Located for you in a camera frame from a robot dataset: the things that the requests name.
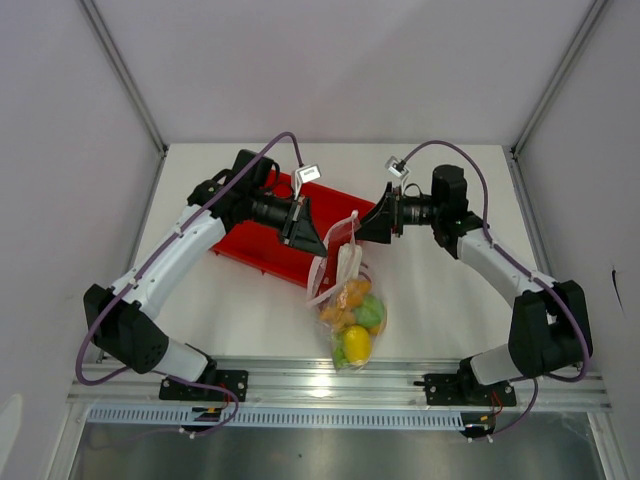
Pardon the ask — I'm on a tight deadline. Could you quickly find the yellow ginger root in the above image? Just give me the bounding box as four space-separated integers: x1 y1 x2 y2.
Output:
320 279 372 332

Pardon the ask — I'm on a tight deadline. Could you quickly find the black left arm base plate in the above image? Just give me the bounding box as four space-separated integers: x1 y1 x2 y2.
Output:
159 369 249 402

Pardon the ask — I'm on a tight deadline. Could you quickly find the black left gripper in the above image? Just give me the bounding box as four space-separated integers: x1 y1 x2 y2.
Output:
249 190 327 258

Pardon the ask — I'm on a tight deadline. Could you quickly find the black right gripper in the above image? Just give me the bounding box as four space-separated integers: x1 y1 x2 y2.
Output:
352 183 443 245

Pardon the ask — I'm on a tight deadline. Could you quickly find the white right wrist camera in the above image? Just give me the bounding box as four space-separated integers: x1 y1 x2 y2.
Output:
385 156 410 182

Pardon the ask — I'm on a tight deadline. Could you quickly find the aluminium frame post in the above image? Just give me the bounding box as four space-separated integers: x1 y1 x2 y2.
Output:
510 0 612 161
76 0 168 155

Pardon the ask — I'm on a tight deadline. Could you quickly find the yellow lemon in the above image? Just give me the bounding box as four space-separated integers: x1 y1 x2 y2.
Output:
342 325 372 366

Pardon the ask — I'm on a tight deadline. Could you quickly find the left aluminium frame post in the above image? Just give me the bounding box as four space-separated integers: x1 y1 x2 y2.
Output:
76 0 168 155

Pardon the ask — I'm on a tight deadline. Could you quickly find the clear zip top bag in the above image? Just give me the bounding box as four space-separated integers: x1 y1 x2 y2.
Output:
306 210 388 372

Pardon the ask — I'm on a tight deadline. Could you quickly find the red plastic tray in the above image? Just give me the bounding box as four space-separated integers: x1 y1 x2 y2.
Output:
209 169 379 289

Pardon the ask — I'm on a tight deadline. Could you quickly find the white slotted cable duct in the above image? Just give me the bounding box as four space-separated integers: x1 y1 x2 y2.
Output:
87 404 465 431

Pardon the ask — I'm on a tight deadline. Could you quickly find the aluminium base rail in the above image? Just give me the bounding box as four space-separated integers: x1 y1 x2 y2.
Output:
66 357 612 413

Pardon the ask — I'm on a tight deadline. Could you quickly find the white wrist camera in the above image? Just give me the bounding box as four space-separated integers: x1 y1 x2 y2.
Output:
291 164 321 199
385 156 410 182

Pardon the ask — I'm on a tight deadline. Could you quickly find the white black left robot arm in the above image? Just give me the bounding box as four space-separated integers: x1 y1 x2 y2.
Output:
83 149 327 400

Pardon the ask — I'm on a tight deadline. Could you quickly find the right aluminium frame post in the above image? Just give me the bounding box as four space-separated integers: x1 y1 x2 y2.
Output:
510 0 612 161

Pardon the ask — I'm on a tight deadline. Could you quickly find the green white leek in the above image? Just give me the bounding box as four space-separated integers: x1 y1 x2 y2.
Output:
336 243 363 285

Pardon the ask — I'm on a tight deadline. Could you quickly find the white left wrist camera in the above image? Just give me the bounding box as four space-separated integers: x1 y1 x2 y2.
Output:
291 164 321 199

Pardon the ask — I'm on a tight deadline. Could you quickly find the green custard apple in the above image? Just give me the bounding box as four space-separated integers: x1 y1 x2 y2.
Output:
353 294 386 329

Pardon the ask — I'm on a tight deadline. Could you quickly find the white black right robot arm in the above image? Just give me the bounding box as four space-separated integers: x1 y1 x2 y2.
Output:
356 165 593 404

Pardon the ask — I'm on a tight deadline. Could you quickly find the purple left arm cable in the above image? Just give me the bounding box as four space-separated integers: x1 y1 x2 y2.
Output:
74 131 304 439

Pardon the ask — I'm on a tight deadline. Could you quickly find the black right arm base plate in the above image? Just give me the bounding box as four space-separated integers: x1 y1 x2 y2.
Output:
413 373 517 407

